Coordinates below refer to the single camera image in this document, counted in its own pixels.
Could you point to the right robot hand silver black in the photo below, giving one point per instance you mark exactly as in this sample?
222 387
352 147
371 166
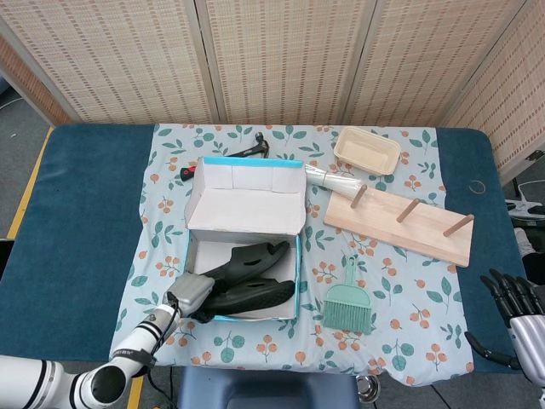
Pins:
528 341

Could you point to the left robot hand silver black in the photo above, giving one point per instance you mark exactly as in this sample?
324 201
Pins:
191 292

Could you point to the black rubber slipper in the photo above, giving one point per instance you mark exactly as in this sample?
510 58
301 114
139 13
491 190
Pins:
247 260
264 294

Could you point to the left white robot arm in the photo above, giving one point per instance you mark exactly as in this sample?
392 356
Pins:
127 345

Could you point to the white blue shoe box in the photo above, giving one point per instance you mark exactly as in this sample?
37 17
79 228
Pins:
242 209

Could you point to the green hand brush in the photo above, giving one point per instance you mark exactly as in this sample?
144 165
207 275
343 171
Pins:
347 298

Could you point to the beige rectangular tray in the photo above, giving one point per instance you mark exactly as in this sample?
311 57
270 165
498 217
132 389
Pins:
366 151

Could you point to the white shoe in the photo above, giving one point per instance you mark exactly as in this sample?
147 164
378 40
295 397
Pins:
530 240

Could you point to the floral light blue tablecloth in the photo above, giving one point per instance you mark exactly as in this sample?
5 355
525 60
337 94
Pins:
404 298

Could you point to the white chair base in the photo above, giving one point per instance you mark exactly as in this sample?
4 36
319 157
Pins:
526 209

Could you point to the black red claw hammer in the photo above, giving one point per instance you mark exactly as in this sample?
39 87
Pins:
255 149

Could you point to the tan rubber band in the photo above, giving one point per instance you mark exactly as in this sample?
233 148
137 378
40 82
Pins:
469 186

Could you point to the clear plastic bag roll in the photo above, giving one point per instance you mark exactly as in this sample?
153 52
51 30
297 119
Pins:
332 181

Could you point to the wooden board with pegs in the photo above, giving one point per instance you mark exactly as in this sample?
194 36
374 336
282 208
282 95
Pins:
383 226

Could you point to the bamboo folding screen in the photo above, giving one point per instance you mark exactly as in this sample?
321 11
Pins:
277 59

